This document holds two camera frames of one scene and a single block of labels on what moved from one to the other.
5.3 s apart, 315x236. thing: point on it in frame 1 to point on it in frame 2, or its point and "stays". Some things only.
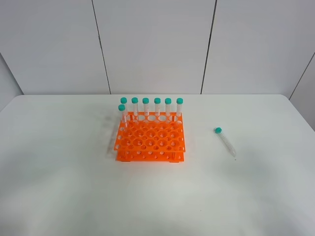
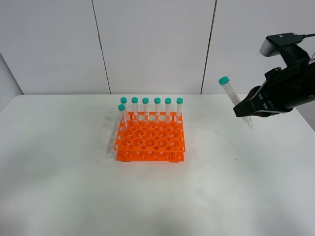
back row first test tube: x=123 y=100 stays
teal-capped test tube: x=218 y=131 to x=226 y=82
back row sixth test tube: x=179 y=102 stays
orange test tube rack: x=151 y=136 stays
